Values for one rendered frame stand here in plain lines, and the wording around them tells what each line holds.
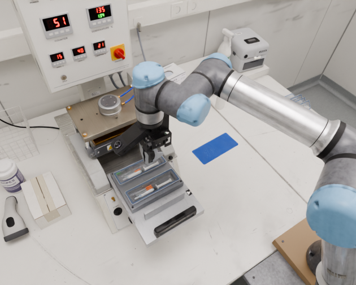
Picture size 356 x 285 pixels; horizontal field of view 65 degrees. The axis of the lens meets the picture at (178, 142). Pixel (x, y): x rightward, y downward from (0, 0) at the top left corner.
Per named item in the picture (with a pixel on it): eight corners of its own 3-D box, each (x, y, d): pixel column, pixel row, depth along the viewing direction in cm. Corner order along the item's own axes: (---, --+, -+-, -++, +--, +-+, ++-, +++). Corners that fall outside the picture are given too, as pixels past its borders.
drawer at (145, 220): (107, 180, 102) (104, 168, 96) (159, 155, 111) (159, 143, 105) (147, 249, 87) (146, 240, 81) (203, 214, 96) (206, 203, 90)
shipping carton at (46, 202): (27, 194, 117) (19, 182, 110) (59, 181, 122) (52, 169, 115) (39, 231, 107) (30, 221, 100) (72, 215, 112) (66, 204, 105)
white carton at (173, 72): (142, 87, 159) (141, 76, 153) (172, 72, 170) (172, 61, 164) (155, 98, 153) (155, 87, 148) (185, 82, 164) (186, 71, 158)
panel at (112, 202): (117, 231, 108) (101, 194, 99) (181, 195, 120) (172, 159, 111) (118, 234, 107) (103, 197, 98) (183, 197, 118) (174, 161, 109)
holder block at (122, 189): (111, 177, 99) (109, 173, 97) (159, 154, 107) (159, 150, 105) (132, 214, 90) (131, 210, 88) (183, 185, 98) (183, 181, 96)
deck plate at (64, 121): (53, 118, 123) (53, 116, 122) (125, 92, 136) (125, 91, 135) (95, 197, 99) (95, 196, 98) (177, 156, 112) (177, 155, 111)
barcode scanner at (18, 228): (-1, 204, 114) (-10, 194, 107) (20, 195, 116) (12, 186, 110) (9, 247, 103) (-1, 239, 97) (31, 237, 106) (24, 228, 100)
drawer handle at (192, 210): (153, 233, 87) (153, 228, 83) (192, 210, 92) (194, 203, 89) (156, 238, 85) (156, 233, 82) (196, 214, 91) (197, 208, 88)
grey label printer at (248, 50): (218, 54, 185) (222, 29, 172) (243, 48, 191) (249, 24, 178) (238, 75, 171) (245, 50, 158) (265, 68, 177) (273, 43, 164)
